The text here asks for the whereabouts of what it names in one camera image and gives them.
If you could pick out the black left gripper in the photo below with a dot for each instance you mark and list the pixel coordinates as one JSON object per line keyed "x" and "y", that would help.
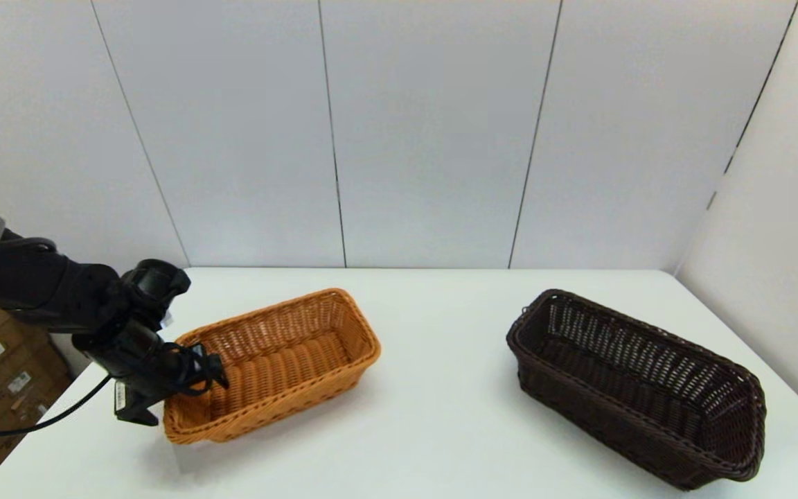
{"x": 136, "y": 353}

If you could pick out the dark brown wicker basket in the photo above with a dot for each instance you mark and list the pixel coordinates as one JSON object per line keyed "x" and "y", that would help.
{"x": 621, "y": 388}

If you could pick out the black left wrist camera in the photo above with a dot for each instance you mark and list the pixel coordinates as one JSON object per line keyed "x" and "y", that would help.
{"x": 156, "y": 281}

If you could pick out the orange wicker basket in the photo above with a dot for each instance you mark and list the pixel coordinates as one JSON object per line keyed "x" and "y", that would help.
{"x": 288, "y": 360}

